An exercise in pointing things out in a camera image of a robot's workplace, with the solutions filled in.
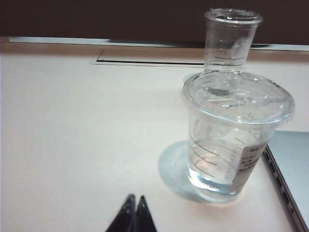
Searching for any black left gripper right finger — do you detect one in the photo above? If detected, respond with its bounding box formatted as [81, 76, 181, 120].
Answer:
[136, 195, 158, 232]

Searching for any silver Dell laptop with sticker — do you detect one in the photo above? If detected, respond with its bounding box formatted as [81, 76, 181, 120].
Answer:
[262, 130, 309, 232]

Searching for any white desk cable flap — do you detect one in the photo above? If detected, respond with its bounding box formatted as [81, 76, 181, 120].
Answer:
[89, 49, 205, 66]

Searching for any grey partition base rail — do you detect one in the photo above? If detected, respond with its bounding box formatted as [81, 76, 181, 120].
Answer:
[7, 36, 309, 52]

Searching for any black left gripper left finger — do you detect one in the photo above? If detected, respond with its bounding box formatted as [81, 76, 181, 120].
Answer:
[105, 194, 136, 232]

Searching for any clear cup with white label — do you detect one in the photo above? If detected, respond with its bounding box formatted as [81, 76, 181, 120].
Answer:
[181, 72, 295, 203]

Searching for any tall clear plastic cup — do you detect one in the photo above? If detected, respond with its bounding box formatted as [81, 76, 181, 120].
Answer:
[204, 8, 263, 75]

